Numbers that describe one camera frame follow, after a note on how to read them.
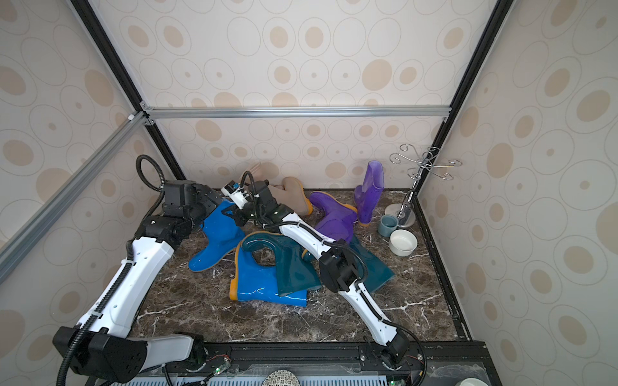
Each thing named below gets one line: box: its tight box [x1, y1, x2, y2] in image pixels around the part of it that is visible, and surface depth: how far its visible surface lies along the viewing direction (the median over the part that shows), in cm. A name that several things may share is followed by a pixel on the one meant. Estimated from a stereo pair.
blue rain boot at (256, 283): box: [229, 243, 309, 308], surface depth 85 cm
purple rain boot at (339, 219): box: [309, 191, 359, 243], surface depth 108 cm
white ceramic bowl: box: [388, 228, 419, 258], surface depth 101 cm
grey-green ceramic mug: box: [377, 213, 401, 238], surface depth 103 cm
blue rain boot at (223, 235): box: [188, 199, 246, 272], surface depth 92 cm
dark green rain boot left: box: [241, 231, 322, 296], surface depth 91 cm
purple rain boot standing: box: [354, 160, 385, 227], surface depth 96 cm
